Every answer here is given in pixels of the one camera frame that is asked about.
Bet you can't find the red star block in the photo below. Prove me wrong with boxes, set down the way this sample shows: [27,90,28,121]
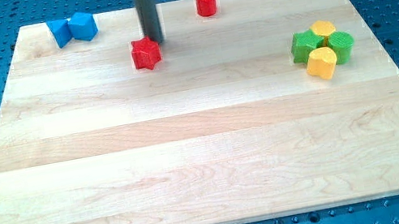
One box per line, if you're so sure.
[131,37,162,70]

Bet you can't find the green star block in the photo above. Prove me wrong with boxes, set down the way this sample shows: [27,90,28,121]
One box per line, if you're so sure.
[290,29,324,63]

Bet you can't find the red cylinder block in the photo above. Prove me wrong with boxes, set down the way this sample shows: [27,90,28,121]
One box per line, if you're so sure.
[195,0,217,17]

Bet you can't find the light wooden board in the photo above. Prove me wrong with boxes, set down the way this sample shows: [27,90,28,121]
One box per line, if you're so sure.
[0,0,399,224]

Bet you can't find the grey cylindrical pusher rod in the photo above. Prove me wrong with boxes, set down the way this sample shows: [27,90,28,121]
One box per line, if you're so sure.
[133,0,164,44]

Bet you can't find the yellow heart block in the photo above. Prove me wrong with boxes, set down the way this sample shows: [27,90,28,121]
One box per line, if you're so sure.
[307,47,337,80]

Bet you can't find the blue cube block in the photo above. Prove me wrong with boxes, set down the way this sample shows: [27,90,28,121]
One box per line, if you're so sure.
[68,12,98,41]

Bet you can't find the yellow hexagon block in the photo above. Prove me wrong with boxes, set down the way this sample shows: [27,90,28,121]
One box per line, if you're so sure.
[310,20,337,38]

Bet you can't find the green cylinder block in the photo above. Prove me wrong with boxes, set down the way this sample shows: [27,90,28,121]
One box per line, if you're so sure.
[327,31,354,65]

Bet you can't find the blue triangular block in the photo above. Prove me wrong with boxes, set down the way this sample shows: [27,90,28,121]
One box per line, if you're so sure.
[45,19,73,49]

